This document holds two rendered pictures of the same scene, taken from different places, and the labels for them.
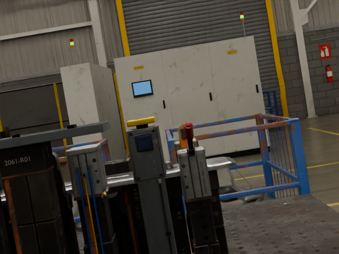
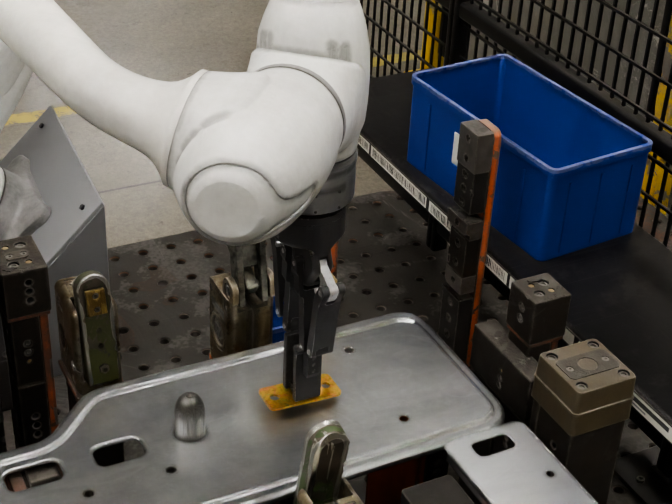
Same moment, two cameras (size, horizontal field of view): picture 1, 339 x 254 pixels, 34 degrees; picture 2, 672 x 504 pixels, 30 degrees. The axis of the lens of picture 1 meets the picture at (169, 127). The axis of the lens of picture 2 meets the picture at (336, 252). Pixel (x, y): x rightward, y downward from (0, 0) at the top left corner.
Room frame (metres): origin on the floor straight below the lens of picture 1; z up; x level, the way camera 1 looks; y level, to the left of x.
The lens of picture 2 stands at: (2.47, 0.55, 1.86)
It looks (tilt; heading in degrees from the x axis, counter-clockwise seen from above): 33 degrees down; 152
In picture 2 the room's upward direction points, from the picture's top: 3 degrees clockwise
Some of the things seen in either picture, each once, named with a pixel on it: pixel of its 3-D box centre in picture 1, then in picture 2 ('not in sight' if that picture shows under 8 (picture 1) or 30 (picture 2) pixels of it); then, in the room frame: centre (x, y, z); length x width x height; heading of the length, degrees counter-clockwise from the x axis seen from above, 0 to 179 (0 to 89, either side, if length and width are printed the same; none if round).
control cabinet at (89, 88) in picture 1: (94, 108); not in sight; (10.53, 1.35, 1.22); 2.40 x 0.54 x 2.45; 177
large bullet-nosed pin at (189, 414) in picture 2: not in sight; (189, 418); (1.53, 0.89, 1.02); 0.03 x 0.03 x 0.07
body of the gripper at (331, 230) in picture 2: not in sight; (306, 237); (1.53, 1.02, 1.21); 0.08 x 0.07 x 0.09; 0
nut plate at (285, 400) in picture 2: not in sight; (300, 388); (1.53, 1.01, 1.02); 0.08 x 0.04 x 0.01; 90
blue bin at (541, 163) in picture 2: not in sight; (521, 151); (1.28, 1.45, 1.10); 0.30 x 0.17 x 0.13; 5
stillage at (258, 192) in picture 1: (232, 190); not in sight; (3.88, -0.37, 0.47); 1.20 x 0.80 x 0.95; 1
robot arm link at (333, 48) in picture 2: not in sight; (308, 73); (1.54, 1.01, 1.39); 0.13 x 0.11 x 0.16; 139
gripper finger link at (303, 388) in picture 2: not in sight; (307, 370); (1.54, 1.01, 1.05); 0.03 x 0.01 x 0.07; 90
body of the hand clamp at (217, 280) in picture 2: not in sight; (240, 400); (1.37, 1.01, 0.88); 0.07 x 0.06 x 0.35; 0
